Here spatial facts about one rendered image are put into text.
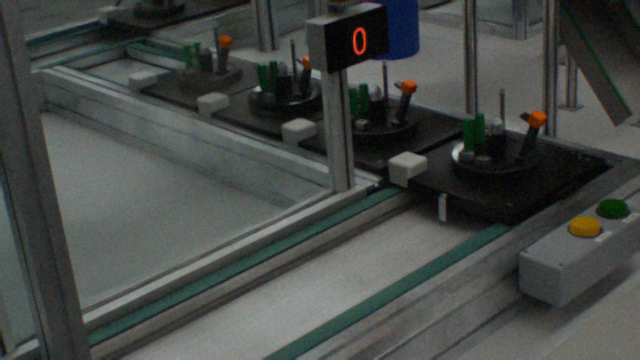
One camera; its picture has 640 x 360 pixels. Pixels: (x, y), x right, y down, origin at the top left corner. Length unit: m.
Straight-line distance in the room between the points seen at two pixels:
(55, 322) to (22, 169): 0.13
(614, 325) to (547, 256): 0.13
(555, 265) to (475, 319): 0.12
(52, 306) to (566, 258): 0.72
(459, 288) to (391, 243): 0.23
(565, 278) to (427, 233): 0.26
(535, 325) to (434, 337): 0.18
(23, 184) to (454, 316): 0.65
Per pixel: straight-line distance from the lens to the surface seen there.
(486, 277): 1.25
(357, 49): 1.36
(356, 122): 1.62
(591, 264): 1.32
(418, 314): 1.16
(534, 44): 2.50
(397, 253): 1.38
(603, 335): 1.32
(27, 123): 0.73
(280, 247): 1.36
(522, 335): 1.30
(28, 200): 0.74
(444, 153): 1.56
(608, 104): 1.62
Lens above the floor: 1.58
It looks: 24 degrees down
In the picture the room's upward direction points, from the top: 5 degrees counter-clockwise
